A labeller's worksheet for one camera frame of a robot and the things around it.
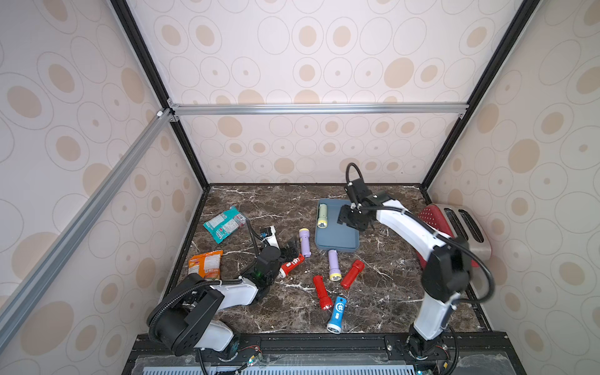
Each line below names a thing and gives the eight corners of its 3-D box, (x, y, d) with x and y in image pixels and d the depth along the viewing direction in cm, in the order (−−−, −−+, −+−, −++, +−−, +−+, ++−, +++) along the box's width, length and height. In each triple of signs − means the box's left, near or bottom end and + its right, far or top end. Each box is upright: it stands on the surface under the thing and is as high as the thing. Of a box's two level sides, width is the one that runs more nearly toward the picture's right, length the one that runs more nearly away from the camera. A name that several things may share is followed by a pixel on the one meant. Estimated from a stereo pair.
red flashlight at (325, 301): (322, 310, 83) (322, 308, 81) (312, 279, 91) (312, 276, 88) (332, 307, 84) (333, 305, 82) (322, 276, 91) (322, 273, 89)
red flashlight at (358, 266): (338, 285, 89) (339, 282, 86) (355, 261, 95) (357, 257, 93) (347, 292, 87) (348, 289, 85) (364, 267, 94) (366, 264, 91)
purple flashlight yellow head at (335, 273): (329, 280, 89) (330, 278, 87) (327, 252, 97) (328, 249, 95) (341, 280, 89) (342, 278, 87) (338, 252, 97) (339, 249, 95)
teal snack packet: (205, 228, 106) (202, 223, 103) (234, 209, 113) (232, 204, 110) (219, 243, 100) (216, 239, 98) (248, 223, 107) (247, 218, 105)
